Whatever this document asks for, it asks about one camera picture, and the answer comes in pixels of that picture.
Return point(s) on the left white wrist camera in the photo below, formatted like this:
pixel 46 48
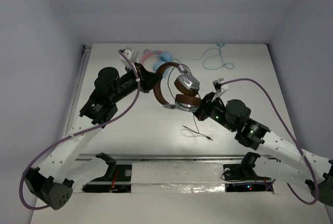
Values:
pixel 128 57

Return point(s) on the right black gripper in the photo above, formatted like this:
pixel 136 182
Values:
pixel 206 104

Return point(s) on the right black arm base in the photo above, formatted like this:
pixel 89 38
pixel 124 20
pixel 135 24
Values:
pixel 240 177

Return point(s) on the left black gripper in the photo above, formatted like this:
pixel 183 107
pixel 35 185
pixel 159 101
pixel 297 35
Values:
pixel 142 77

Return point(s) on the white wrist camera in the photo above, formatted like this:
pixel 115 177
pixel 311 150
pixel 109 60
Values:
pixel 128 57
pixel 220 88

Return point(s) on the aluminium mounting rail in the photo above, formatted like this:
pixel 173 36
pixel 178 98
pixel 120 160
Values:
pixel 127 157

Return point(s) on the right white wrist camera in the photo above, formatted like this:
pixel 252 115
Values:
pixel 220 88

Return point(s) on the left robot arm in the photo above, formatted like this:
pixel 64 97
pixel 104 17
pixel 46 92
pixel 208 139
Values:
pixel 53 181

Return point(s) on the left side table rail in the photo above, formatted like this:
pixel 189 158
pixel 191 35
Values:
pixel 77 88

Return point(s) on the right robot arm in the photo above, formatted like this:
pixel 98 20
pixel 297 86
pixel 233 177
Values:
pixel 270 155

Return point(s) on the brown silver headphones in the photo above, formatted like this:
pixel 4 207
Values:
pixel 185 83

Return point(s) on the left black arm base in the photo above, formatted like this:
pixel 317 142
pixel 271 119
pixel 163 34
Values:
pixel 116 178

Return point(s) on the pink blue cat headphones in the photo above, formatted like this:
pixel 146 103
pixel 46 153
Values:
pixel 163 57

